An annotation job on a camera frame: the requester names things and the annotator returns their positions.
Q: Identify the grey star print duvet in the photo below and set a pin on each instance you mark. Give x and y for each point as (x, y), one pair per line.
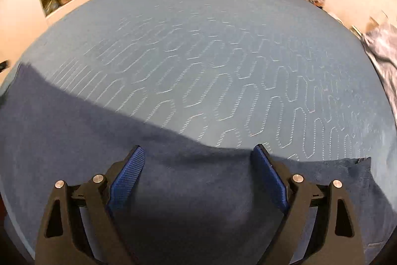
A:
(384, 57)

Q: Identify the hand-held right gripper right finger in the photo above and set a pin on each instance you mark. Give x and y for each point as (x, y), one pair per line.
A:
(269, 181)

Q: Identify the bed with blue quilted cover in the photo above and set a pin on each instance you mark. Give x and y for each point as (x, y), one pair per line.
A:
(201, 50)

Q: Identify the blue denim pants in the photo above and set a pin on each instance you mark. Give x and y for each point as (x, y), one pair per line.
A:
(198, 206)

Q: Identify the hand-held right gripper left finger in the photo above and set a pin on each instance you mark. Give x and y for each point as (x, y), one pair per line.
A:
(127, 181)

